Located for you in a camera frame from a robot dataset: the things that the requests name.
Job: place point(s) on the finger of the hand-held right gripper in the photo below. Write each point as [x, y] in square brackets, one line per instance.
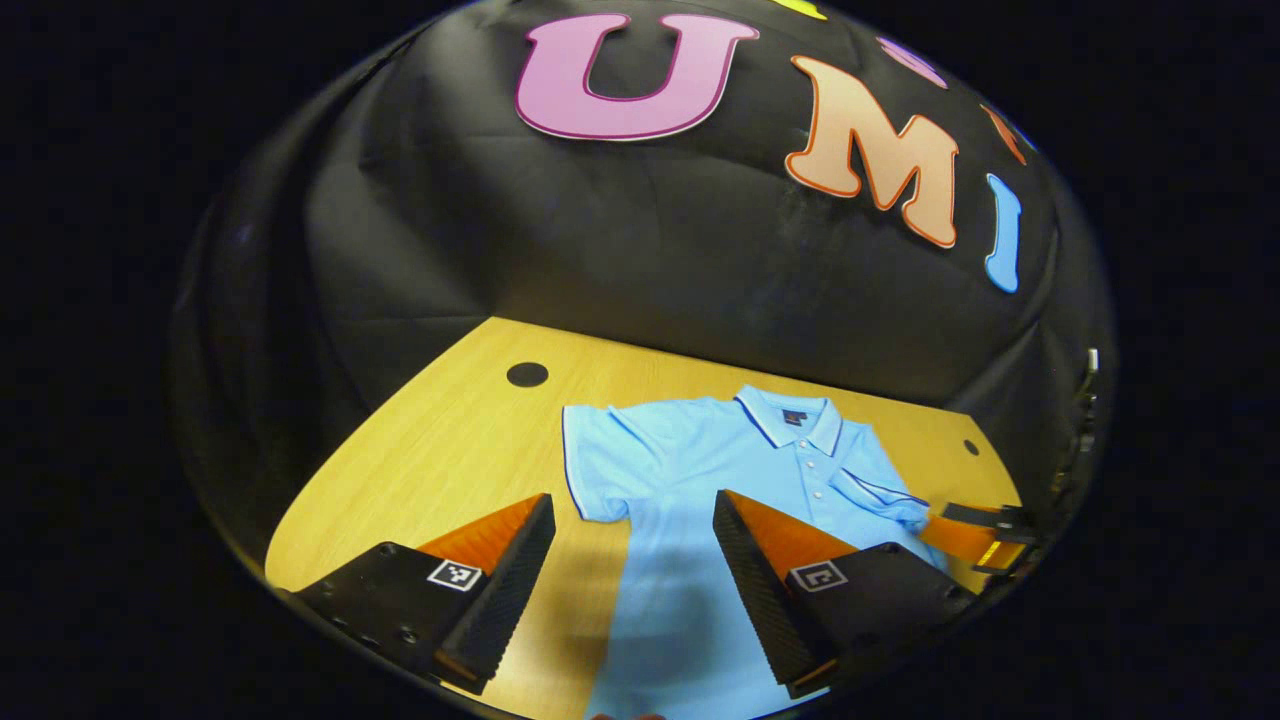
[960, 540]
[970, 514]

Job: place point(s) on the black backdrop cloth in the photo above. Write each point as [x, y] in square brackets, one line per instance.
[450, 230]

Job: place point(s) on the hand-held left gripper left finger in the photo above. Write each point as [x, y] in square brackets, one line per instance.
[505, 590]

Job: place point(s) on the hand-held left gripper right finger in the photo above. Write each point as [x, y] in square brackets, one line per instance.
[765, 600]

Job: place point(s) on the light blue T-shirt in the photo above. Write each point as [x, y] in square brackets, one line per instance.
[700, 470]

